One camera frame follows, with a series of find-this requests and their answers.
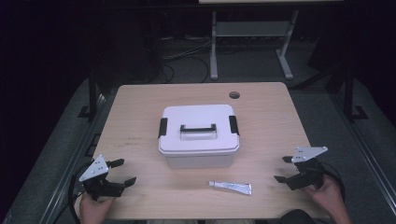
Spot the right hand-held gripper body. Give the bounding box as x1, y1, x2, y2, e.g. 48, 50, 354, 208
286, 146, 329, 191

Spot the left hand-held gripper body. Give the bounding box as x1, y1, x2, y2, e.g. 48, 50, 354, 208
78, 154, 126, 201

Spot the silver ointment tube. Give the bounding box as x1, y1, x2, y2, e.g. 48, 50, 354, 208
208, 180, 253, 196

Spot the white plastic storage box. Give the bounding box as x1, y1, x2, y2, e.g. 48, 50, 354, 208
163, 148, 238, 170

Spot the white box lid black handle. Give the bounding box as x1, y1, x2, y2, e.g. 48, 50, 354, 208
157, 104, 241, 158

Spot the person's right hand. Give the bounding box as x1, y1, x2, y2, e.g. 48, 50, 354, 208
303, 174, 353, 224

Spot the person's left hand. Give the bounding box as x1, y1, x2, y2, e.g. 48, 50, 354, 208
78, 194, 116, 224

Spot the dark round object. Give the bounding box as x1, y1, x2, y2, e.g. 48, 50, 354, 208
279, 208, 316, 224

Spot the grey metal desk stand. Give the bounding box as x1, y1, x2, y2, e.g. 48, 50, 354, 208
199, 0, 344, 81

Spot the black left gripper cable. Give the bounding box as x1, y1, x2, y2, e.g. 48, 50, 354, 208
67, 161, 94, 220

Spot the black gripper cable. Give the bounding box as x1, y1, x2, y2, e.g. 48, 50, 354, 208
67, 161, 94, 220
320, 161, 347, 202

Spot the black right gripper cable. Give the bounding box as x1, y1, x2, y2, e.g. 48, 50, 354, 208
320, 161, 347, 202

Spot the black upright post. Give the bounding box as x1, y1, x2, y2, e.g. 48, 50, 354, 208
78, 66, 98, 121
343, 64, 369, 121

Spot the floor cables bundle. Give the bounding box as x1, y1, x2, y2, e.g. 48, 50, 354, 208
160, 35, 214, 84

